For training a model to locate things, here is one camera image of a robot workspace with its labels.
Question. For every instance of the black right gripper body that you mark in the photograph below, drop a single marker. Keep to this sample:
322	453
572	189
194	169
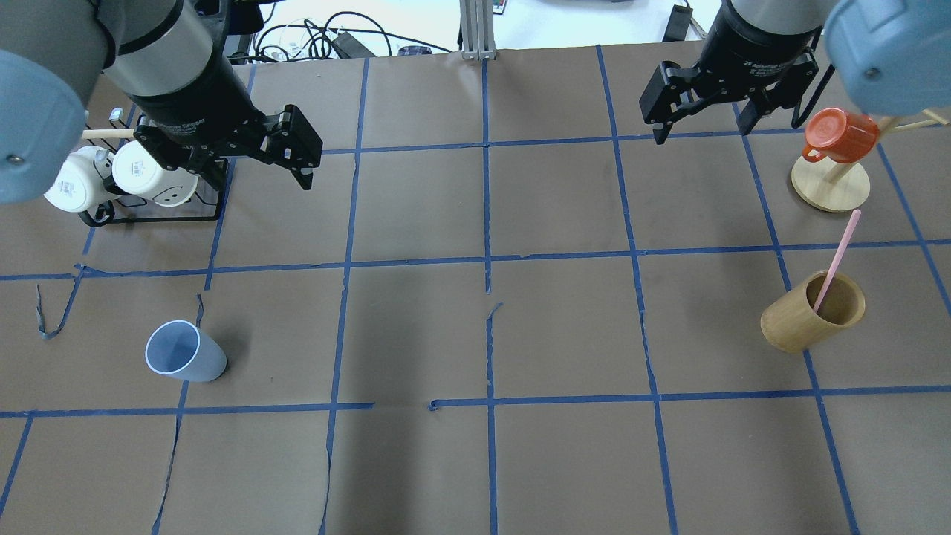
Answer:
756	46

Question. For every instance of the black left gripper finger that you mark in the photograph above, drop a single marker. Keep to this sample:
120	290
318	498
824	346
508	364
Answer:
304	175

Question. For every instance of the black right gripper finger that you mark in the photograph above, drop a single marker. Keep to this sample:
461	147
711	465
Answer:
660	132
752	113

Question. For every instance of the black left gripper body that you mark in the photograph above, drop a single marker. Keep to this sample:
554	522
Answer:
195	102

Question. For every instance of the light blue plastic cup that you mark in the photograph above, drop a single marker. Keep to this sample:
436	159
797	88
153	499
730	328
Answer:
180	350

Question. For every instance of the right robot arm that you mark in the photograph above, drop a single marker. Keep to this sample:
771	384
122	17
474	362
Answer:
892	58

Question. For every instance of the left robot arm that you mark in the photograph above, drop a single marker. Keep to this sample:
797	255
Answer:
167	57

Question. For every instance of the bamboo chopstick holder cup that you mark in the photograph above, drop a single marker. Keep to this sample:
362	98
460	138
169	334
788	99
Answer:
792	325

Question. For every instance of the orange mug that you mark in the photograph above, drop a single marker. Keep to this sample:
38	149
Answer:
840	135

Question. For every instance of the wooden mug tree stand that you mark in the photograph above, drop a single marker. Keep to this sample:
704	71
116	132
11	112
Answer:
837	188

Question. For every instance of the white mug with smiley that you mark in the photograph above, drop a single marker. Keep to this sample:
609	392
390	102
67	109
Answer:
136	172

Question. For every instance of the white mug near rack end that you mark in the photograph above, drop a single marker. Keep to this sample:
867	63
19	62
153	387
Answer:
81	182

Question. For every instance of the black wire mug rack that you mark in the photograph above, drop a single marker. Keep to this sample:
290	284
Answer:
204	205

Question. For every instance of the aluminium frame post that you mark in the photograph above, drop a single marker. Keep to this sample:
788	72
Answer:
477	30

